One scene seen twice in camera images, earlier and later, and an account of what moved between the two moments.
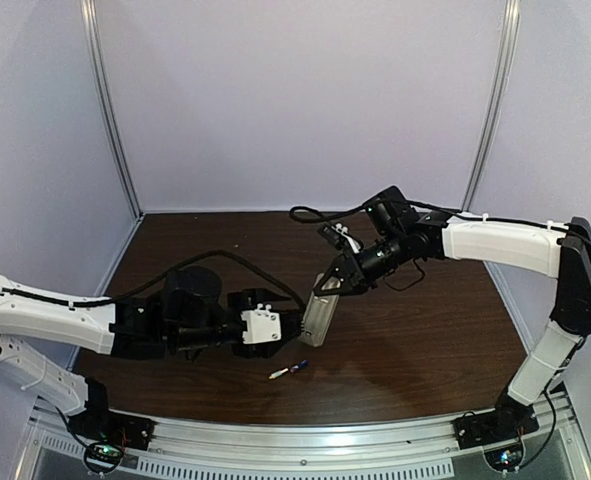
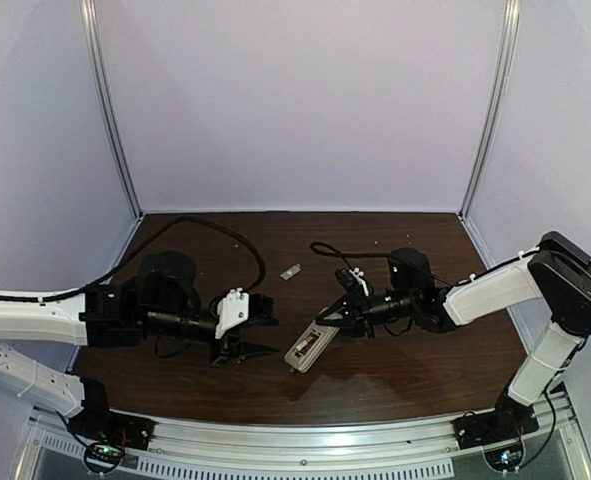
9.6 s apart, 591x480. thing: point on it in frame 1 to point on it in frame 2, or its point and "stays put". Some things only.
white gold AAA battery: x=280 y=372 to x=302 y=345
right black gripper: x=351 y=270 to x=351 y=306
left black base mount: x=106 y=434 stays put
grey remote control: x=320 y=315 to x=312 y=344
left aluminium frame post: x=95 y=49 stays put
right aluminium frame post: x=490 y=126 stays put
